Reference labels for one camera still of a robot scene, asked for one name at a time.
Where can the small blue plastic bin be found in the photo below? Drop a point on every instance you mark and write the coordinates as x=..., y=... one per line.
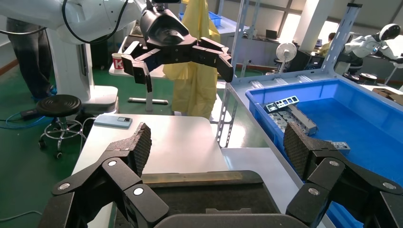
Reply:
x=215, y=18

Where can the black container tray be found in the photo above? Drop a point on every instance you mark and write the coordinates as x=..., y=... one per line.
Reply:
x=214, y=198

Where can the long grey metal channel part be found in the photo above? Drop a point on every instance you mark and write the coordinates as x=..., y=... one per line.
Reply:
x=303, y=121

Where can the seated person in yellow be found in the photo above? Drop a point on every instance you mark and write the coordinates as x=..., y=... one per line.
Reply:
x=326, y=47

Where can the black laptop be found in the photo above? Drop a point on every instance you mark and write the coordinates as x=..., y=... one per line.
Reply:
x=271, y=34

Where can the large blue plastic bin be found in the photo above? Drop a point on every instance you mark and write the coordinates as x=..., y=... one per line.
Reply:
x=362, y=126

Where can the white standing fan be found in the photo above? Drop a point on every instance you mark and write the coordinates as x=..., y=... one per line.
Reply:
x=286, y=52

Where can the grey perforated metal frame part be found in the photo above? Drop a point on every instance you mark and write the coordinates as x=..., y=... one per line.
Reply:
x=283, y=102

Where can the light blue smartphone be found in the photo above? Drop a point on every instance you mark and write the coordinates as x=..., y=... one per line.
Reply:
x=110, y=121

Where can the yellow hanging garment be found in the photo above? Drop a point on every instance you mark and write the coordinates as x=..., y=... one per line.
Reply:
x=195, y=88

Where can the white desk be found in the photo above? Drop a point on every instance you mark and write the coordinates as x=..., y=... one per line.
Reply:
x=149, y=94

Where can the black round stool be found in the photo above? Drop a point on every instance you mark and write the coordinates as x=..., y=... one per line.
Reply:
x=351, y=76
x=368, y=77
x=58, y=105

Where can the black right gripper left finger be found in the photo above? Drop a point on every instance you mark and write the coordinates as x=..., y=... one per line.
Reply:
x=126, y=176

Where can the white robot column base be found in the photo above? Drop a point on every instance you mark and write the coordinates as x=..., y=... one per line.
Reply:
x=67, y=72

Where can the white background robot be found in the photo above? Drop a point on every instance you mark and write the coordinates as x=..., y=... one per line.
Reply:
x=362, y=45

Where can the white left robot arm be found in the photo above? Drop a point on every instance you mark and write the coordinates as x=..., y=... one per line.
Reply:
x=31, y=12

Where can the red and white paper cup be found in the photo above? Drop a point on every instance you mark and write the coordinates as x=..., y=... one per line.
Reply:
x=118, y=63

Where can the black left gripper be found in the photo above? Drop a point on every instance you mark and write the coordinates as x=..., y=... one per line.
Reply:
x=167, y=34

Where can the open cardboard box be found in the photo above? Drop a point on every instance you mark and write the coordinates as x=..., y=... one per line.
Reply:
x=390, y=94

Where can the standing person in dark trousers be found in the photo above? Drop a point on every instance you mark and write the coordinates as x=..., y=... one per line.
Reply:
x=28, y=63

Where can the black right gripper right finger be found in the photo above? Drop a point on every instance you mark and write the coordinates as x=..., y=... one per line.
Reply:
x=324, y=170

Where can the black power adapter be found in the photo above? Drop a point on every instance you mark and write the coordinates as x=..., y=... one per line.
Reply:
x=30, y=114

